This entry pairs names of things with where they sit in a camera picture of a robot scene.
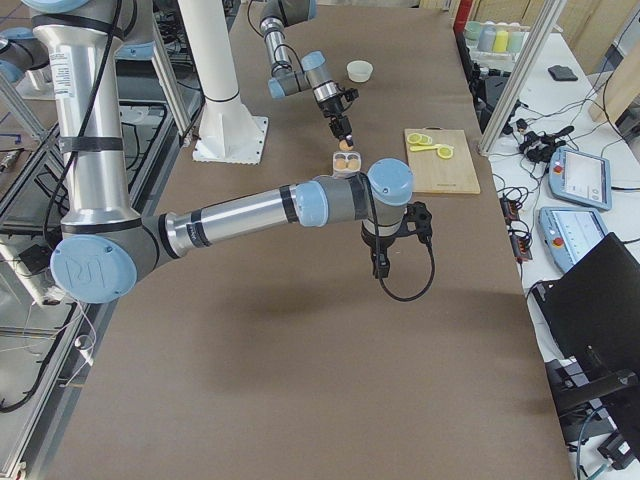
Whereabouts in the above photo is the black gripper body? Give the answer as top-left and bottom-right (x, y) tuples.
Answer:
(361, 230), (399, 263)
(318, 94), (346, 121)

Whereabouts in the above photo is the clear plastic egg box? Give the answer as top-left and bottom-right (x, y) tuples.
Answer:
(332, 151), (363, 178)

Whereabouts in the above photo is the white bowl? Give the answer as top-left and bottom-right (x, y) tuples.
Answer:
(346, 60), (374, 83)

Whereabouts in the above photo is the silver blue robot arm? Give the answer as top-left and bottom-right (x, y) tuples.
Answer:
(30, 1), (413, 304)
(259, 0), (359, 151)

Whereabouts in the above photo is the lemon slice near knife tip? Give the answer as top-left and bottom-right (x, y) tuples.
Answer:
(406, 132), (423, 145)

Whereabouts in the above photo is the yellow plastic knife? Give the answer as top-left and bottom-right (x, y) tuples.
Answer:
(409, 144), (441, 152)

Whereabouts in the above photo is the lemon slice pair middle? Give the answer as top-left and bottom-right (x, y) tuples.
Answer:
(418, 134), (433, 146)

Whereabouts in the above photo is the bamboo cutting board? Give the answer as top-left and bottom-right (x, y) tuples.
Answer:
(404, 128), (481, 194)

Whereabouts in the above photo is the white central mounting column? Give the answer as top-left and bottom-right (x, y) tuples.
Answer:
(178, 0), (268, 165)

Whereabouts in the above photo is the grey plastic cup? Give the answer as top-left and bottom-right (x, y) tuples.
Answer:
(477, 25), (497, 52)

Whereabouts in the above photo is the yellow plastic cup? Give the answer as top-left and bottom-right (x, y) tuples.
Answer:
(492, 30), (509, 53)

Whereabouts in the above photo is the blue teach pendant near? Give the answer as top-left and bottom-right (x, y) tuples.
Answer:
(539, 207), (608, 273)

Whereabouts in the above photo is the blue teach pendant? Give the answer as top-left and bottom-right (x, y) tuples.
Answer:
(548, 147), (612, 211)
(539, 207), (608, 273)

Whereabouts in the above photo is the green plastic cup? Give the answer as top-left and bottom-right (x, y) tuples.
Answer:
(507, 30), (525, 54)

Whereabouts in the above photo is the blue teach pendant far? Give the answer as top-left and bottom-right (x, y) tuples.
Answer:
(548, 147), (612, 211)

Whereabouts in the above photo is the black laptop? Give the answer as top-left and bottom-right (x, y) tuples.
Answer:
(529, 231), (640, 376)

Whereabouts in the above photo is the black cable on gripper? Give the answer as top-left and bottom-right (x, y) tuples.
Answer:
(378, 242), (435, 302)

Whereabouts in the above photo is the lemon slice at handle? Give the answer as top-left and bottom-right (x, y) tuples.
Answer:
(436, 144), (454, 160)

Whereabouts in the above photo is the aluminium frame post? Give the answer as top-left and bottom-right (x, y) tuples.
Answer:
(478, 0), (567, 156)

